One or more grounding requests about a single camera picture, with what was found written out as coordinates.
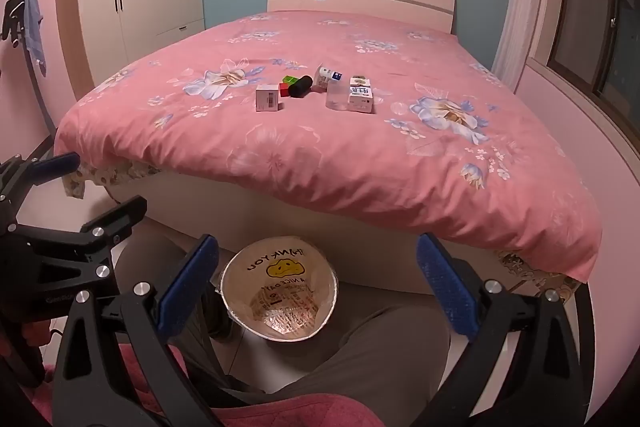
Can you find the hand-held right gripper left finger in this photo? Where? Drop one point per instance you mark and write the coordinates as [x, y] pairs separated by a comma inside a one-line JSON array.
[[187, 289]]

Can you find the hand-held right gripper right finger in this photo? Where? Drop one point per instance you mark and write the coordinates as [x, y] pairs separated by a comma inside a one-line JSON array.
[[445, 289]]

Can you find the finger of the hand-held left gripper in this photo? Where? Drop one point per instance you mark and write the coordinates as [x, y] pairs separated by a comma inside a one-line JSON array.
[[122, 212], [55, 164]]

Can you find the red and green foam cube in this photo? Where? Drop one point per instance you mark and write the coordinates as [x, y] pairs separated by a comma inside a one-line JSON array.
[[285, 91]]

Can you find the white milk carton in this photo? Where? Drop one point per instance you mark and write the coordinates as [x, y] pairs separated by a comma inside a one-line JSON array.
[[361, 99]]

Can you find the black foam roller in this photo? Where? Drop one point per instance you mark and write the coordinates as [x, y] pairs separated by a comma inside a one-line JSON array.
[[300, 87]]

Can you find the person's grey pants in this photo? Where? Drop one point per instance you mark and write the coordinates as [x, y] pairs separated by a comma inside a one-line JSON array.
[[375, 357]]

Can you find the blue hanging garment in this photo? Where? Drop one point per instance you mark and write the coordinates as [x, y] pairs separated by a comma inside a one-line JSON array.
[[34, 22]]

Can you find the black hanging bag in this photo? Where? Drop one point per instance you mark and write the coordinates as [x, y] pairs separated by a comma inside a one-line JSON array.
[[11, 19]]

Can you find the pink floral bed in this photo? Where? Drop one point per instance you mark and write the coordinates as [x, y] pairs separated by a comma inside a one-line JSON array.
[[350, 157]]

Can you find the pink fleece garment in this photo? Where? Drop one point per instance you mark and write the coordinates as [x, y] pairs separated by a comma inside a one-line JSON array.
[[310, 412]]

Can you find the white barcode box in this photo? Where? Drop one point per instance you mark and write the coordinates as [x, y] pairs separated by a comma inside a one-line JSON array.
[[267, 99]]

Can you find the clear plastic cup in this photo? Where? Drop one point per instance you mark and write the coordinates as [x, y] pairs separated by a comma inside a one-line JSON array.
[[337, 99]]

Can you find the white and blue yogurt cup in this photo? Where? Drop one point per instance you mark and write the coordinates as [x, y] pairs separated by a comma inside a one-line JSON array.
[[327, 77]]

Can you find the dark framed window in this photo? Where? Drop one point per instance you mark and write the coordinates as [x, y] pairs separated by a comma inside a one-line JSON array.
[[600, 7]]

